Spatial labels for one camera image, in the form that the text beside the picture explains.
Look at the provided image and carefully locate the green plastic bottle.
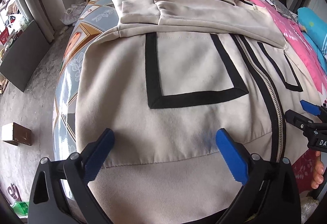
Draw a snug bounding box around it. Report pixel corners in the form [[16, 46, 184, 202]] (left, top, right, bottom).
[[11, 201, 29, 216]]

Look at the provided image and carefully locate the brown cardboard box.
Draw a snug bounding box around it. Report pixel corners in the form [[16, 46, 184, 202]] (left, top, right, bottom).
[[1, 122, 32, 146]]

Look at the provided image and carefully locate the white plastic bag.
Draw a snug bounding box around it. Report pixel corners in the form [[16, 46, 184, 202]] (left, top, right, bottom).
[[60, 0, 87, 26]]

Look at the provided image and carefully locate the patterned blue bed sheet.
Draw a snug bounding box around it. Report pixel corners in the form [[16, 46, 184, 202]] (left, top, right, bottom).
[[52, 0, 119, 160]]

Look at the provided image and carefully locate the pink floral blanket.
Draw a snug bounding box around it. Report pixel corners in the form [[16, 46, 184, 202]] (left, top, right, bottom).
[[217, 0, 327, 194]]

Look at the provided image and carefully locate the beige zip hoodie jacket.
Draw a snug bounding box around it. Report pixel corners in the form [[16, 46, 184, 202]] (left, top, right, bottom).
[[75, 0, 326, 223]]

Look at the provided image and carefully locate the right hand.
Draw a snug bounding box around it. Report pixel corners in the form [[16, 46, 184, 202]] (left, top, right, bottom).
[[311, 151, 324, 189]]

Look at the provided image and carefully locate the cyan pillow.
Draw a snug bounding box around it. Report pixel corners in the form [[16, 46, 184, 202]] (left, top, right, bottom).
[[298, 7, 326, 73]]

